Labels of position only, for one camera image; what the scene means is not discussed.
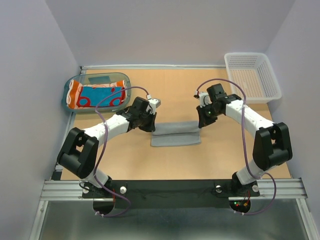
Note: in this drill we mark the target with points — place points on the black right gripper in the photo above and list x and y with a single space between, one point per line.
203 121

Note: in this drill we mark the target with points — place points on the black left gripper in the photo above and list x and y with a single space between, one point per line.
150 127

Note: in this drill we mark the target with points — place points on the grey cloth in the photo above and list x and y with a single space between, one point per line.
176 134

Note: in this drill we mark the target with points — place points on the red and blue cloth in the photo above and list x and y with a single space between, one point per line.
89 96

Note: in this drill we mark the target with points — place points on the orange and white towel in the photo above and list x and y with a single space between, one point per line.
74 87

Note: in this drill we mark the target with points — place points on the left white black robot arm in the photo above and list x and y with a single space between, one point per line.
79 150

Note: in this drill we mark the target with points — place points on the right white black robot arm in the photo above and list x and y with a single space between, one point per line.
266 144

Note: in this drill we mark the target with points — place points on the white perforated plastic basket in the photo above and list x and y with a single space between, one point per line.
253 72

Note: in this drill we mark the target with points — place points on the teal translucent plastic tub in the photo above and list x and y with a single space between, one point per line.
98 78

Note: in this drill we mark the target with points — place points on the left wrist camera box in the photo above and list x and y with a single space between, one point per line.
154 103

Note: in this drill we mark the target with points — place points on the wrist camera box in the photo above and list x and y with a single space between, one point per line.
154 103
213 94

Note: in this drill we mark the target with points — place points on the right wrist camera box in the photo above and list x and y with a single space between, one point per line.
213 94

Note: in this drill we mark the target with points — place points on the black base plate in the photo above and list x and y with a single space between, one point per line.
172 194

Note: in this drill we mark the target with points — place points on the aluminium frame rail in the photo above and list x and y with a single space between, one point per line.
288 188

